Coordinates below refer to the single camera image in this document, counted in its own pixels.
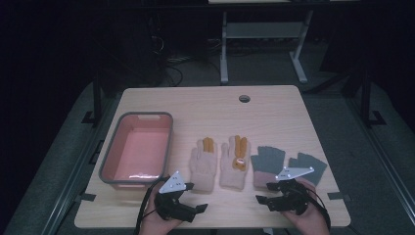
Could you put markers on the pink basin with grey rim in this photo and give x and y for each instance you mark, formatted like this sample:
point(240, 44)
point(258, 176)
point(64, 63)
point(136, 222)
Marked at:
point(140, 153)

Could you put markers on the grey fingerless glove pink cuff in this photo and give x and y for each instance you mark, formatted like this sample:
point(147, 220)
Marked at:
point(266, 161)

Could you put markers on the person's right hand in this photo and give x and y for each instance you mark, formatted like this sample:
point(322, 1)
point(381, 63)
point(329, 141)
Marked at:
point(313, 222)

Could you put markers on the white metal desk frame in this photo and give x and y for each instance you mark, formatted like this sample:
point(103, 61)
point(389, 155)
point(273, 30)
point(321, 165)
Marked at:
point(261, 30)

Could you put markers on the grey fingerless glove red label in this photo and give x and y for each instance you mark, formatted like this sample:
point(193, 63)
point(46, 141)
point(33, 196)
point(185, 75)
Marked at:
point(314, 163)

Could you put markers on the person's left hand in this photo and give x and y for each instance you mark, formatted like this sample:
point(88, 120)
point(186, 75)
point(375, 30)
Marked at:
point(155, 223)

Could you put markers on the beige glove with orange fingers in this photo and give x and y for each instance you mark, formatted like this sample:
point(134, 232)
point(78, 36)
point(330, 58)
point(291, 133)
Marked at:
point(203, 169)

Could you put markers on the beige glove with bear face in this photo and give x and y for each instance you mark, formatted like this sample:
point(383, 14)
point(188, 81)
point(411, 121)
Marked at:
point(232, 173)

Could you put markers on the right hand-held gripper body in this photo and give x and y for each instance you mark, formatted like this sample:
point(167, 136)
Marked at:
point(292, 197)

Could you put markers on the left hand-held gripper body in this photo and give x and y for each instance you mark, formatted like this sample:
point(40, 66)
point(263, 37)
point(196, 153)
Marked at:
point(172, 184)

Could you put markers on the black tape strip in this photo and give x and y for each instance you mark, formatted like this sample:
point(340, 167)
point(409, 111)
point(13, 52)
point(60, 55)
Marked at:
point(85, 197)
point(339, 196)

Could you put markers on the black metal stand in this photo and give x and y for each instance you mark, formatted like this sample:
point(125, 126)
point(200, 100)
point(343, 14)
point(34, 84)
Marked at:
point(96, 98)
point(366, 98)

